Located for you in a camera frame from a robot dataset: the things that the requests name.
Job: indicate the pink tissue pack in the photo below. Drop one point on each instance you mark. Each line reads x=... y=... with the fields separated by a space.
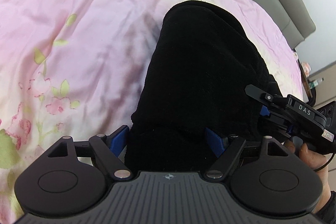
x=305 y=68

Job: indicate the pink floral blanket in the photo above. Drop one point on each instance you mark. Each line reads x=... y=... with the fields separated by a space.
x=73 y=43

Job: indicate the person's right hand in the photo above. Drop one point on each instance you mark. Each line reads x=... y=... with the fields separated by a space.
x=321 y=176

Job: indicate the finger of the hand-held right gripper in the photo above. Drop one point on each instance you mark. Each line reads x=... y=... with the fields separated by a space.
x=260 y=95
x=270 y=119

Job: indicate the black pants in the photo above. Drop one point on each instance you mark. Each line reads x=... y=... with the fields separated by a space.
x=202 y=82

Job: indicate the clear water bottle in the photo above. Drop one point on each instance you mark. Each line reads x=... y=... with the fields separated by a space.
x=315 y=83

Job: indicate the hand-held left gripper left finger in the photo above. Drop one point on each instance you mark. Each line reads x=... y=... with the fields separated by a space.
x=119 y=138

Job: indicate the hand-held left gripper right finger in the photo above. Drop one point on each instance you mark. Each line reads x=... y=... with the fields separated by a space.
x=214 y=142

